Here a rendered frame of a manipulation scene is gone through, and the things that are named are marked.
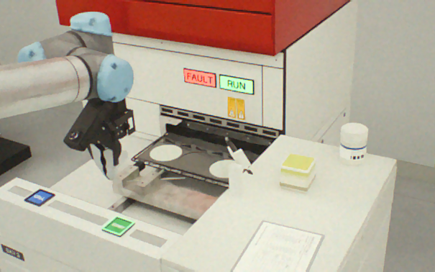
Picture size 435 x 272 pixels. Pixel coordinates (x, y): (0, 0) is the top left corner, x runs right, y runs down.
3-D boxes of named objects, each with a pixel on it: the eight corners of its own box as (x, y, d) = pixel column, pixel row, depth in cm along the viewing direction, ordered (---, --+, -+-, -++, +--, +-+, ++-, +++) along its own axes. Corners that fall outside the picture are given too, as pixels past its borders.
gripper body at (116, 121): (136, 134, 118) (130, 83, 112) (111, 152, 111) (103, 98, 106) (110, 127, 121) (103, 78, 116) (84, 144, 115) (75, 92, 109)
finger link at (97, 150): (124, 169, 123) (118, 134, 118) (106, 182, 118) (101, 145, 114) (113, 166, 124) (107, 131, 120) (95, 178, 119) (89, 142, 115)
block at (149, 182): (152, 178, 158) (151, 170, 157) (162, 181, 157) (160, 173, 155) (135, 192, 152) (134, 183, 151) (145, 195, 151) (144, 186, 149)
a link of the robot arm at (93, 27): (57, 18, 102) (90, 8, 108) (67, 72, 107) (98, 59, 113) (84, 24, 98) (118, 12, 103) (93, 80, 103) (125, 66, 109)
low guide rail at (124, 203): (185, 154, 182) (184, 146, 181) (190, 155, 181) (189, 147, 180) (83, 237, 145) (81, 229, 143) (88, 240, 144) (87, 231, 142)
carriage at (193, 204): (129, 179, 164) (129, 171, 162) (235, 211, 147) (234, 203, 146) (113, 193, 158) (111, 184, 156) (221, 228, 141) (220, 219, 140)
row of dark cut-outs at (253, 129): (161, 111, 183) (160, 105, 182) (279, 137, 163) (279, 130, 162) (159, 112, 183) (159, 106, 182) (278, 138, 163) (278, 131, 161)
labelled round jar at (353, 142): (344, 150, 151) (346, 120, 146) (368, 156, 148) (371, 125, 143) (335, 162, 146) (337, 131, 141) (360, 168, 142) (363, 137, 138)
